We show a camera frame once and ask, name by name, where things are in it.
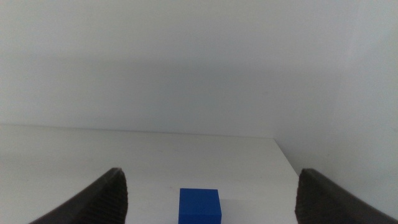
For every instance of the blue cube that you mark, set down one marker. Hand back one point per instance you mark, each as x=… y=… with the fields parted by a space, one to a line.
x=199 y=207

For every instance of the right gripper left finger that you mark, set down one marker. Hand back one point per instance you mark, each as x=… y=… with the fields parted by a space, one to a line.
x=102 y=202

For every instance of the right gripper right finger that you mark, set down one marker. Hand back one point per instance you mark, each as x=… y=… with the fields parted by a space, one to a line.
x=323 y=202

